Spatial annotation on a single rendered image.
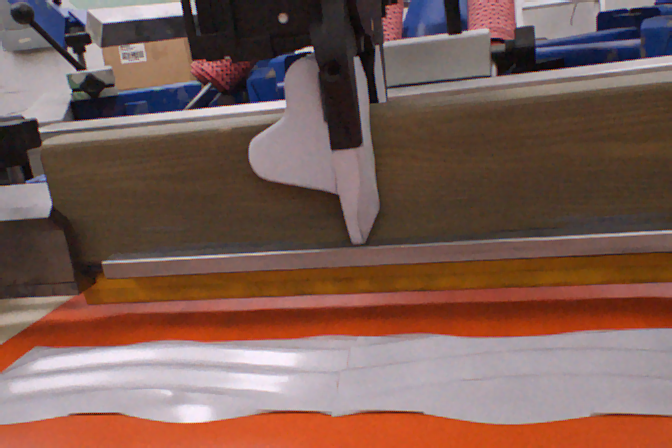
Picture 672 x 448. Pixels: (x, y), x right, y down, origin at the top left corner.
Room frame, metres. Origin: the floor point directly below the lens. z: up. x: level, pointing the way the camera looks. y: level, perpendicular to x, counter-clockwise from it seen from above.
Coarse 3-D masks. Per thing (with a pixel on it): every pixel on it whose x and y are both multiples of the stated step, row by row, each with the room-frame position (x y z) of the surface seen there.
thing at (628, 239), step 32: (640, 224) 0.32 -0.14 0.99; (128, 256) 0.38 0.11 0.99; (160, 256) 0.37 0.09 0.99; (192, 256) 0.37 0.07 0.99; (224, 256) 0.36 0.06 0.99; (256, 256) 0.36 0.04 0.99; (288, 256) 0.35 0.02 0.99; (320, 256) 0.35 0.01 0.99; (352, 256) 0.34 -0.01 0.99; (384, 256) 0.34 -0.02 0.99; (416, 256) 0.34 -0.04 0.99; (448, 256) 0.33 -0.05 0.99; (480, 256) 0.33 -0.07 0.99; (512, 256) 0.32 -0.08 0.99; (544, 256) 0.32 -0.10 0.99; (576, 256) 0.32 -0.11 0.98
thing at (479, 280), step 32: (128, 288) 0.40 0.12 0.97; (160, 288) 0.40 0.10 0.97; (192, 288) 0.39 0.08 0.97; (224, 288) 0.39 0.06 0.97; (256, 288) 0.38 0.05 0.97; (288, 288) 0.38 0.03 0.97; (320, 288) 0.37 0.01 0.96; (352, 288) 0.37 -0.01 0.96; (384, 288) 0.36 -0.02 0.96; (416, 288) 0.36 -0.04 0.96; (448, 288) 0.36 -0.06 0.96; (480, 288) 0.35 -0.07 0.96
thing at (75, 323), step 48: (48, 336) 0.38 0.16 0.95; (96, 336) 0.37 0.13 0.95; (144, 336) 0.36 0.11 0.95; (192, 336) 0.36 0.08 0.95; (240, 336) 0.35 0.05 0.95; (288, 336) 0.34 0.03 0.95; (0, 432) 0.28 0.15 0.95; (48, 432) 0.28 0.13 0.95; (96, 432) 0.27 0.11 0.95; (144, 432) 0.27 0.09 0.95; (192, 432) 0.26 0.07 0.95; (240, 432) 0.25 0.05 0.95; (288, 432) 0.25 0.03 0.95
